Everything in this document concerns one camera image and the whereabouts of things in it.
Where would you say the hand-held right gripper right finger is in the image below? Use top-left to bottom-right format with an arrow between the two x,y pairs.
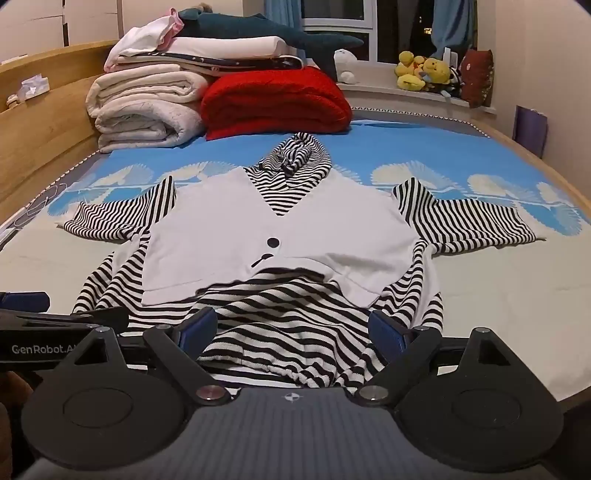
353,310 -> 532,407

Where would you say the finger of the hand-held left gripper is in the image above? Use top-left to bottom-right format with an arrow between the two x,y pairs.
0,292 -> 51,315
0,306 -> 131,331

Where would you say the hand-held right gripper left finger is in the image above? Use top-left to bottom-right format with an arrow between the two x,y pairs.
60,307 -> 232,407

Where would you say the striped hooded top white vest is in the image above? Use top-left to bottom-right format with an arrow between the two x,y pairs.
55,131 -> 548,398

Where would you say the blue and cream bed sheet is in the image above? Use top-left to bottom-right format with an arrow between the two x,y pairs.
0,117 -> 591,416

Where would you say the tissue pack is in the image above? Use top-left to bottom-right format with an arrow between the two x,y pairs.
17,75 -> 51,101

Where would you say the cream folded blanket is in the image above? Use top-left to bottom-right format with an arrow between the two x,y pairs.
85,64 -> 213,118

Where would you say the red folded blanket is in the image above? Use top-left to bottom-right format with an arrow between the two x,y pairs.
200,66 -> 354,141

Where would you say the purple folder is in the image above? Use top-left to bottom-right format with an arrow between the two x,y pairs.
514,105 -> 549,158

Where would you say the black-white striped plush toy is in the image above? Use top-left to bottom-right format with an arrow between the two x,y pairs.
443,67 -> 463,99

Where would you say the yellow duck plush toy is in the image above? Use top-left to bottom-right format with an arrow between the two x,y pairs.
394,50 -> 428,92

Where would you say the yellow bear plush toy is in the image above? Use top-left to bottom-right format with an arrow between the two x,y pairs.
422,58 -> 452,87

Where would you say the folded white pink bedding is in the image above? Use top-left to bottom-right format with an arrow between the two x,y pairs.
113,50 -> 305,77

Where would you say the dark red cushion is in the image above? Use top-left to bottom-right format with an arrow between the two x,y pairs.
461,48 -> 495,108

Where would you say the white seal plush toy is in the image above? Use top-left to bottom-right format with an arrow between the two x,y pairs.
333,48 -> 360,85

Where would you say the white and pink cloth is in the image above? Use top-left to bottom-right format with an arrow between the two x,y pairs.
104,8 -> 185,70

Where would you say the blue shark plush toy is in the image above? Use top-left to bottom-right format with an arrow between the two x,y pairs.
178,7 -> 365,79

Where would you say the window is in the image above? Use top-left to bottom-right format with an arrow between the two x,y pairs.
300,0 -> 444,65

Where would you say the blue curtain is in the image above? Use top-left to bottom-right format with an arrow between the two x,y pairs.
431,0 -> 477,58
264,0 -> 303,27

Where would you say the wooden bed frame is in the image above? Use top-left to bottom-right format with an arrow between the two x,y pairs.
0,39 -> 591,416

